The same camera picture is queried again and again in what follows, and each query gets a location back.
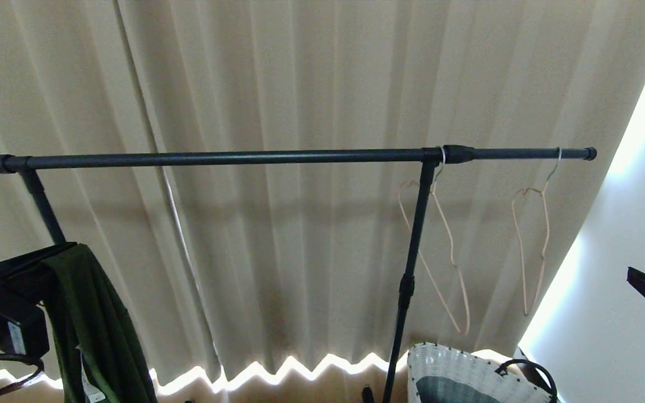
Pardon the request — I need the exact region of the black clothes rack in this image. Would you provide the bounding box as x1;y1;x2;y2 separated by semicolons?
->
0;146;597;403

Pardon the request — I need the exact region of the beige curtain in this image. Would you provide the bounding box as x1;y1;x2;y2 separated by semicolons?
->
0;0;645;392

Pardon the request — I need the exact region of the green sleeveless top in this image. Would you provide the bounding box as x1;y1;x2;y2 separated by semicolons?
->
40;243;158;403

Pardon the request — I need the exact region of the white laundry basket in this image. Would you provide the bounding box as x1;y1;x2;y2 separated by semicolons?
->
406;343;558;403

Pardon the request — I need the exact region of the black cable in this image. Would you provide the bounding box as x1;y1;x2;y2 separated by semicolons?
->
0;353;46;396

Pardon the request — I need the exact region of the pink clothes hanger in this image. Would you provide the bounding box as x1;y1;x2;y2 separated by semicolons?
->
512;148;563;316
398;148;471;336

